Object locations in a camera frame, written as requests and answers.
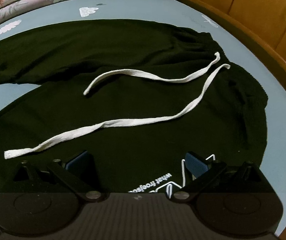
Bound wooden headboard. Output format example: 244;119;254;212
155;0;286;115

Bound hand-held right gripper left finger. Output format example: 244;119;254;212
13;150;108;202

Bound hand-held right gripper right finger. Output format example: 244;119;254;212
167;151;262;202

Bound purple floral quilt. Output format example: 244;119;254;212
0;0;113;28

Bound black pants with white drawstring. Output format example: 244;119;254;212
0;19;268;195

